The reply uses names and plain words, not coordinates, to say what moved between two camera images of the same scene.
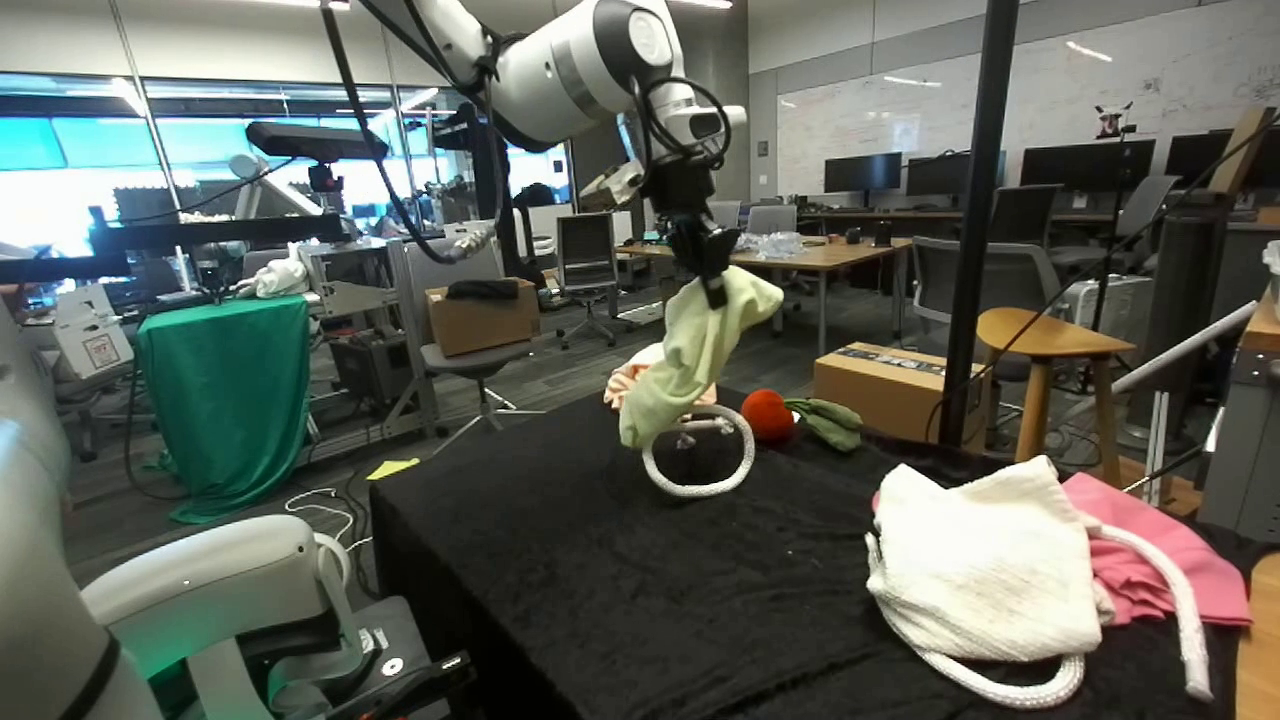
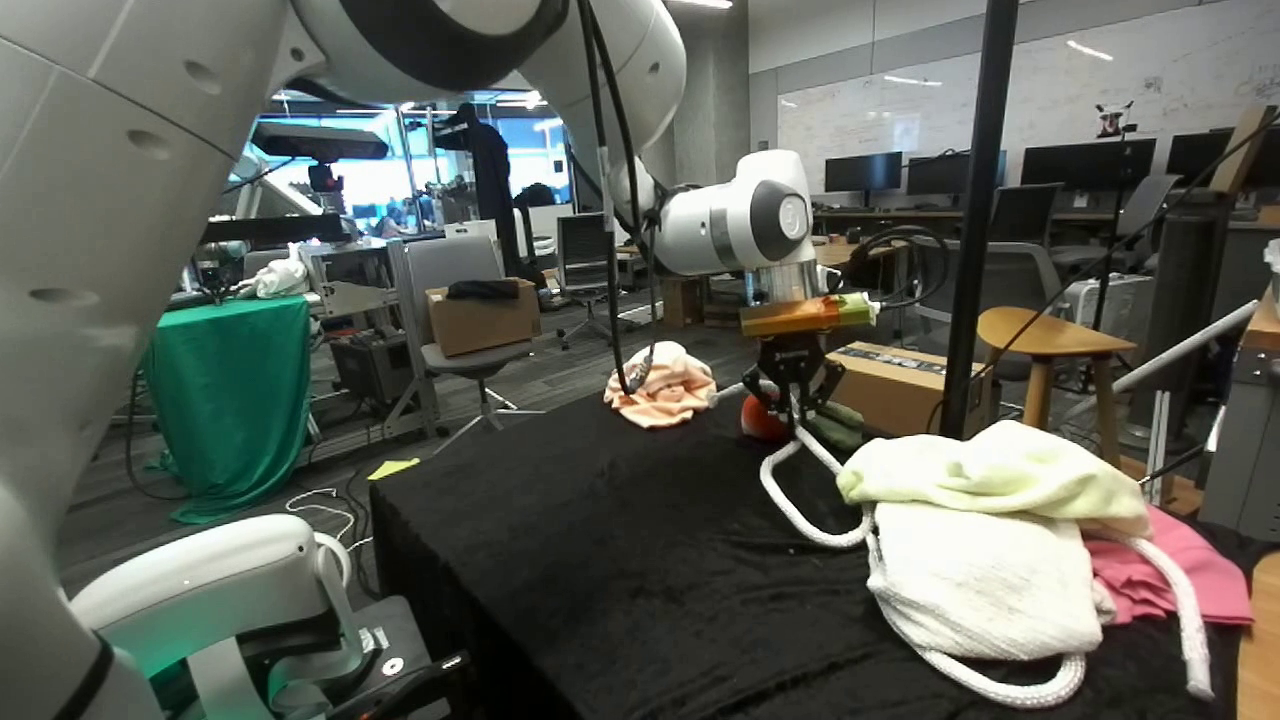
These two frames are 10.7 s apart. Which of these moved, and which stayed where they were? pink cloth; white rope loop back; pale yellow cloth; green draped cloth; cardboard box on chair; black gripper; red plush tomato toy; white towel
Moved: black gripper; white rope loop back; pale yellow cloth
Stayed: cardboard box on chair; red plush tomato toy; green draped cloth; pink cloth; white towel
